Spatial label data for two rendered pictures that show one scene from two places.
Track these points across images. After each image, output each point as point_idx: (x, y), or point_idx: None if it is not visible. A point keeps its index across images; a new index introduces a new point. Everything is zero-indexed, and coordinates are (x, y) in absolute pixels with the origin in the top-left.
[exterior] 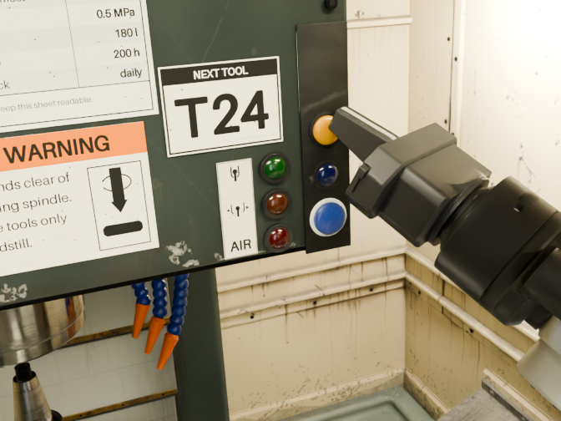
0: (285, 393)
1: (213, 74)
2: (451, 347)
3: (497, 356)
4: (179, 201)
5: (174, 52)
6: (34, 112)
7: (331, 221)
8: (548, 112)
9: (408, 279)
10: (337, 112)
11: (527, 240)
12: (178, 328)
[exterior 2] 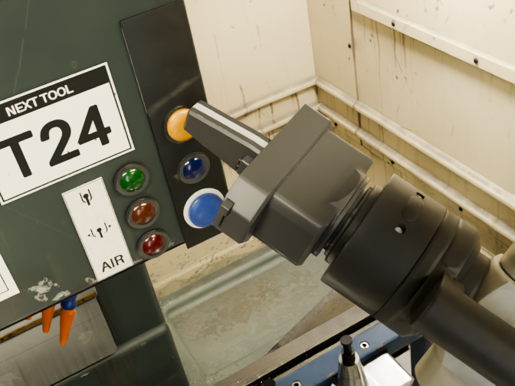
0: (212, 247)
1: (31, 105)
2: (374, 178)
3: (421, 186)
4: (29, 243)
5: None
6: None
7: (208, 214)
8: None
9: (323, 112)
10: (190, 114)
11: (411, 266)
12: (72, 303)
